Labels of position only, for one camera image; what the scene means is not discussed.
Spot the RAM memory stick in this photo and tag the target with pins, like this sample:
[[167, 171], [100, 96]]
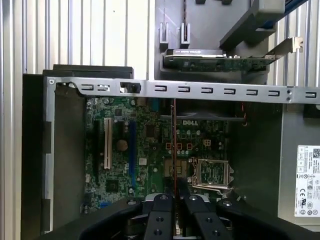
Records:
[[174, 140], [185, 32]]

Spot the white expansion slot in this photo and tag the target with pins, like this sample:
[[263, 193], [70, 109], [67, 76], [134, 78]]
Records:
[[107, 142]]

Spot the coin cell battery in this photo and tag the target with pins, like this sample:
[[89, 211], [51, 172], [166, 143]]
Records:
[[122, 145]]

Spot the blue expansion slot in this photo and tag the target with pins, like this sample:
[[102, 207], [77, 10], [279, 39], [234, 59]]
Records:
[[132, 155]]

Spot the black metal PC case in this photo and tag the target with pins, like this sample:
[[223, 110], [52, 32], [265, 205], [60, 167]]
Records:
[[172, 88]]

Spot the green graphics card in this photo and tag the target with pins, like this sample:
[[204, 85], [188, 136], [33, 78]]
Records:
[[212, 63]]

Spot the black expansion slot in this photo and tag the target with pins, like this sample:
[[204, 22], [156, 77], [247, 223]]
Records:
[[97, 155]]

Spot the grey parts rack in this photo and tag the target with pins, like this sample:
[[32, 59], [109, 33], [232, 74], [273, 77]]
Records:
[[205, 25]]

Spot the metal socket cover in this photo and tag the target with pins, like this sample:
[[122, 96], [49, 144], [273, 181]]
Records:
[[197, 172]]

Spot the grey power supply unit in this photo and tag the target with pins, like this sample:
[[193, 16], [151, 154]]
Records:
[[287, 162]]

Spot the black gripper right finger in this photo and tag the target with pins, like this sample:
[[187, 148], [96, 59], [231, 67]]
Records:
[[202, 220]]

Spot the CPU socket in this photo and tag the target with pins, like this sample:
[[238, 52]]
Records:
[[181, 168]]

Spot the green motherboard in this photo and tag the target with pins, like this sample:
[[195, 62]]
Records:
[[147, 160]]

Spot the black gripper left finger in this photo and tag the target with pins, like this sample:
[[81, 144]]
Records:
[[162, 220]]

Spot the pale four pin socket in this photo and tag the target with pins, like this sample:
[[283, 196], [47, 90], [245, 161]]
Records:
[[207, 143]]

